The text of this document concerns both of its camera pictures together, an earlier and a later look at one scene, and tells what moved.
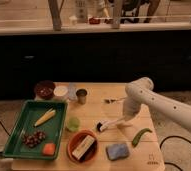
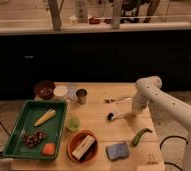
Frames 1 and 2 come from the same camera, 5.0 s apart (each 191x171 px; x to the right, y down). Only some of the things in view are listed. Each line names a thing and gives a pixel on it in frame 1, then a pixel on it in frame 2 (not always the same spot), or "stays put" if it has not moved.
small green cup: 73,124 stays put
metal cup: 82,95 stays put
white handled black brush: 101,125 -> 117,115
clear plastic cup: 72,91 stays put
